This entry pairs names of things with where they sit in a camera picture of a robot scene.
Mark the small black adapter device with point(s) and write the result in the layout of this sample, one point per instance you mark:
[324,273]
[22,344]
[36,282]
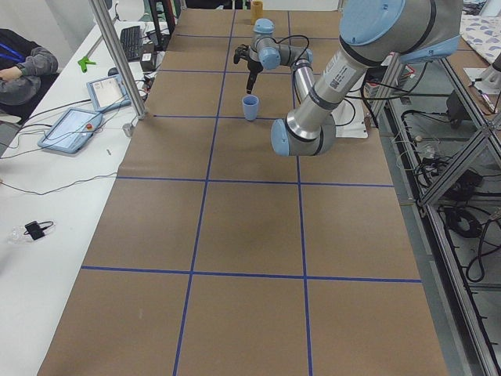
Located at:
[36,230]

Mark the blue teach pendant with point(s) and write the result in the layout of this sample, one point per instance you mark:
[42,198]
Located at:
[72,131]
[107,94]

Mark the aluminium frame post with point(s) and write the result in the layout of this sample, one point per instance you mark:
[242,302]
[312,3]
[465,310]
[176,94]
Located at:
[115,50]

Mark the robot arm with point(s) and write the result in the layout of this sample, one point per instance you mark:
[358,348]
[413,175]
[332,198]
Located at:
[418,31]

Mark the black keyboard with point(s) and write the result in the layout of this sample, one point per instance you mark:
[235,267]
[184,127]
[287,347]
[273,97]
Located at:
[131,42]

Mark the blue plastic cup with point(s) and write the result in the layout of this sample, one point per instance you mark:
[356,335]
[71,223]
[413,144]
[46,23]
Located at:
[250,105]

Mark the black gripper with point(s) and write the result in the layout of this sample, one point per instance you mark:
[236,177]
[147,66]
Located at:
[254,66]

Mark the black box on desk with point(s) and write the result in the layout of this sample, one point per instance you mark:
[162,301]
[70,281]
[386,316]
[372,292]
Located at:
[151,61]

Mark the far blue teach pendant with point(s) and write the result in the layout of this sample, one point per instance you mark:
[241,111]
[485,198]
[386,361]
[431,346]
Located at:
[107,94]

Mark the white camera mast pedestal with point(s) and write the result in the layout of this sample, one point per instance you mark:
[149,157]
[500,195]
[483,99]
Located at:
[349,118]

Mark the near blue teach pendant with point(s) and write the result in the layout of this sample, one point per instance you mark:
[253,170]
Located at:
[72,131]

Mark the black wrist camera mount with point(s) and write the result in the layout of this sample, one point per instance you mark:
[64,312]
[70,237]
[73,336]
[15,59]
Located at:
[241,53]

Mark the seated person dark jacket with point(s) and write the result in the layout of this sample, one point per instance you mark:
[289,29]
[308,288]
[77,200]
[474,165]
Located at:
[27,72]

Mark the green plastic clamp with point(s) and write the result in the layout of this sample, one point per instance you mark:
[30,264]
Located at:
[84,62]

